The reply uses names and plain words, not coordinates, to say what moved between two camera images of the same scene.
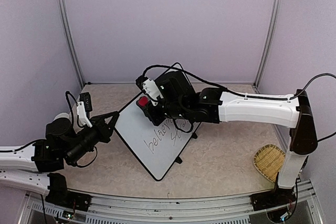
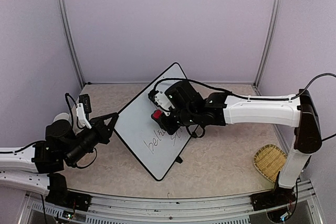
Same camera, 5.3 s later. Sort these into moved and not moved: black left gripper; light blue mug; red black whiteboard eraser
Moved: red black whiteboard eraser
Not moved: black left gripper; light blue mug
